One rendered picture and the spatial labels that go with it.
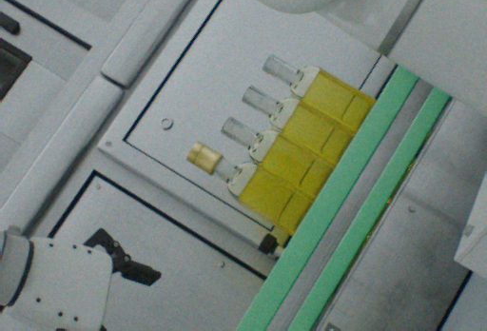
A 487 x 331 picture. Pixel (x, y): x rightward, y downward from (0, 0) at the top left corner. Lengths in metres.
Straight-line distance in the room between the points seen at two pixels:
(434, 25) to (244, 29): 0.74
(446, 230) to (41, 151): 0.67
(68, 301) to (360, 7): 0.44
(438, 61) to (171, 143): 0.71
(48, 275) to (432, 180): 0.50
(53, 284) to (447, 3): 0.51
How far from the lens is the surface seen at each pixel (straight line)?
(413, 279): 1.20
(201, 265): 1.50
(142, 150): 1.51
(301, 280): 1.20
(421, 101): 1.28
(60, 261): 1.06
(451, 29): 0.88
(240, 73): 1.55
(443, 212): 1.22
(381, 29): 0.89
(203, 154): 1.36
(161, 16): 1.59
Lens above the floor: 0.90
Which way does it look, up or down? 8 degrees up
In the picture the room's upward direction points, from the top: 59 degrees counter-clockwise
